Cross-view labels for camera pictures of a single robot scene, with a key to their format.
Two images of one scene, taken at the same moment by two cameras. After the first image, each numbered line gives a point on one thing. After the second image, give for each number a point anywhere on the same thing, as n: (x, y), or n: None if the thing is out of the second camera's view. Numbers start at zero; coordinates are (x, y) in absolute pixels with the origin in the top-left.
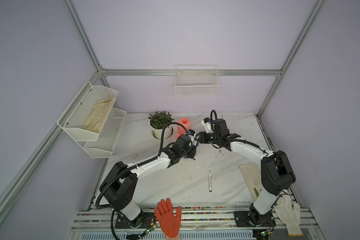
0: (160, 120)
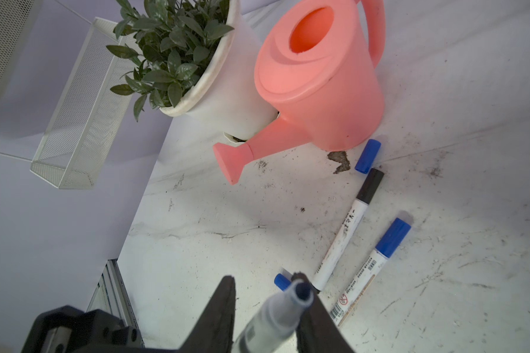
0: (191, 58)
